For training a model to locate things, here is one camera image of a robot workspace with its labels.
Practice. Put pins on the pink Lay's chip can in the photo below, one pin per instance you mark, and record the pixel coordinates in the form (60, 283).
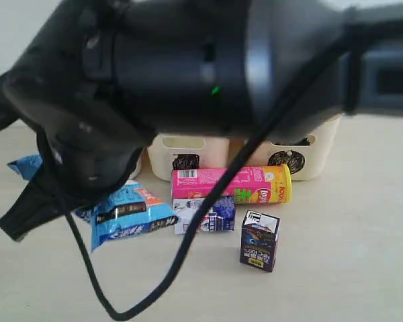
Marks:
(252, 184)

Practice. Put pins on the dark purple juice carton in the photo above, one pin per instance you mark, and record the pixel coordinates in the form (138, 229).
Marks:
(259, 238)

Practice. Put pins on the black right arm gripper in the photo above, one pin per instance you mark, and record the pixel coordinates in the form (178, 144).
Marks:
(87, 137)

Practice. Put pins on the cream bin with circle mark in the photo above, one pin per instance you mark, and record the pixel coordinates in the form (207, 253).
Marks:
(305, 159)

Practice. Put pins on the white blue milk carton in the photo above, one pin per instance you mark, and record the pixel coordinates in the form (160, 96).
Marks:
(220, 217)

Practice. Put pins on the cream bin with triangle mark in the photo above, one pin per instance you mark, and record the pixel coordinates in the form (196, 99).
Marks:
(136, 163)

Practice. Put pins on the cream bin with square mark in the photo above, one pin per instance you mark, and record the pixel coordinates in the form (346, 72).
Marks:
(168, 153)

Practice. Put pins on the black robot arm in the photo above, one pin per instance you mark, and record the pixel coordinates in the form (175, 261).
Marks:
(101, 79)

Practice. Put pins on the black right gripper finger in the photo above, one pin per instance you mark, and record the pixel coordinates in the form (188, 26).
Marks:
(49, 195)

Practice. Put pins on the blue noodle packet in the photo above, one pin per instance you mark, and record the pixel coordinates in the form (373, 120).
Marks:
(131, 210)

